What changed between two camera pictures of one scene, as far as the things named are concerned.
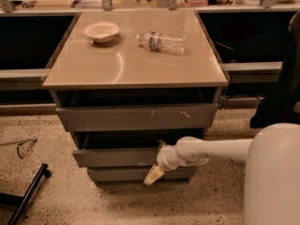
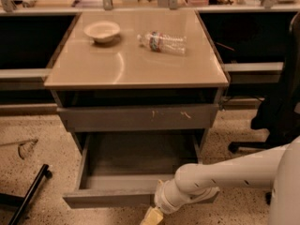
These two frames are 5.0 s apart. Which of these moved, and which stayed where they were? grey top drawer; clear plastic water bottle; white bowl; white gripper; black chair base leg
Moved: white gripper
Stayed: grey top drawer; clear plastic water bottle; white bowl; black chair base leg
